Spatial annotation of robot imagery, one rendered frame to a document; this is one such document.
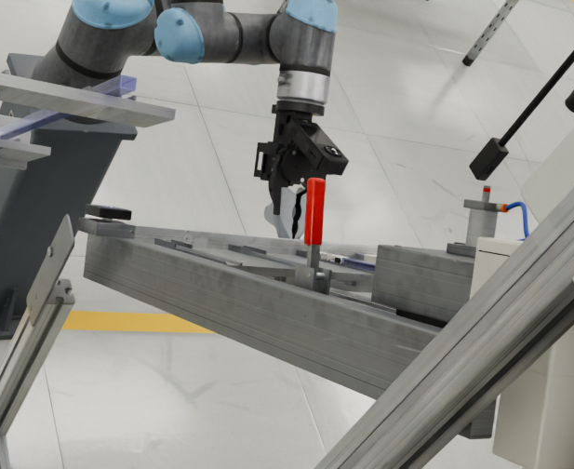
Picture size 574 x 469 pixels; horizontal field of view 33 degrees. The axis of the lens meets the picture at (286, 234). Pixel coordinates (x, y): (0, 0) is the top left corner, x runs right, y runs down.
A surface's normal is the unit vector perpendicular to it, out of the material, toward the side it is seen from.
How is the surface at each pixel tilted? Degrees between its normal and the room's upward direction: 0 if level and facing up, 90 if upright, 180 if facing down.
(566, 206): 90
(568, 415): 47
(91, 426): 0
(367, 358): 90
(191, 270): 90
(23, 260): 90
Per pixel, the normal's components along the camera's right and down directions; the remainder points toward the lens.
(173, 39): -0.74, 0.11
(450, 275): -0.84, -0.07
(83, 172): 0.40, 0.76
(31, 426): 0.45, -0.65
